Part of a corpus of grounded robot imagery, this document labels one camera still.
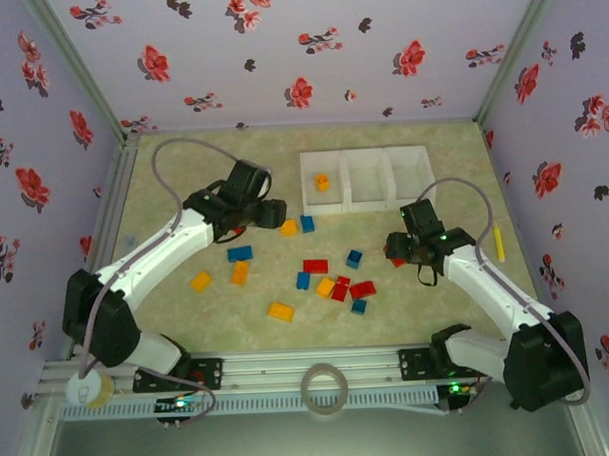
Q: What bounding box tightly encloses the long yellow lego brick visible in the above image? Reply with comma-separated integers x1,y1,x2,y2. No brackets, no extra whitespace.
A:
266,300,297,323
230,260,251,287

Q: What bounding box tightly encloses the white plastic bin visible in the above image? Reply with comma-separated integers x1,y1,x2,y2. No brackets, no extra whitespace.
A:
299,150,353,217
386,143,439,209
342,148,397,213

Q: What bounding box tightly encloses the yellow pencil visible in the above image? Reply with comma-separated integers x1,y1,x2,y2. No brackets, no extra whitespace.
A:
492,223,507,262

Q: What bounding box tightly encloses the circuit board with green light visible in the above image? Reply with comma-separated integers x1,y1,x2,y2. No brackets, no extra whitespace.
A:
437,380,480,412
154,394,205,426

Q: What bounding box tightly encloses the clear tape roll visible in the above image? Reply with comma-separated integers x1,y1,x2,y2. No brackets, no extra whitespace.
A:
298,361,350,418

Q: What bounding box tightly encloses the white capped yellow spool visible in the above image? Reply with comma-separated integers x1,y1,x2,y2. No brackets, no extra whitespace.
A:
64,369,116,410

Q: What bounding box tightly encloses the right grey arm cable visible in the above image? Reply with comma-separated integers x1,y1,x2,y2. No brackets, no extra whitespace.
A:
415,171,592,413

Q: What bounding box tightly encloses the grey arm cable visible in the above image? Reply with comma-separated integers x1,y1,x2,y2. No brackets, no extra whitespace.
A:
415,171,592,413
70,137,252,431

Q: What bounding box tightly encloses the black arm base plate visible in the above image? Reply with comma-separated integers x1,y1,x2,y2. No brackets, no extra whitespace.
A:
397,346,441,381
132,357,225,394

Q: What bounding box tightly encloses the left grey arm cable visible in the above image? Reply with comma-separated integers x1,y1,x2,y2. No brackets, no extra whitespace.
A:
70,137,252,431

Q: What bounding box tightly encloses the aluminium frame rail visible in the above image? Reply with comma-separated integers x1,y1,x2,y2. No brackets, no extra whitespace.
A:
55,133,148,359
36,341,516,399

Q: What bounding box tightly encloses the white slotted cable duct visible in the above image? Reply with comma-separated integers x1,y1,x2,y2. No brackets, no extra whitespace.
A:
59,386,440,423

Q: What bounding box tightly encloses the aluminium corner post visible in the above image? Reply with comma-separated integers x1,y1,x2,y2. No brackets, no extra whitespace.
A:
23,0,132,145
469,0,567,124

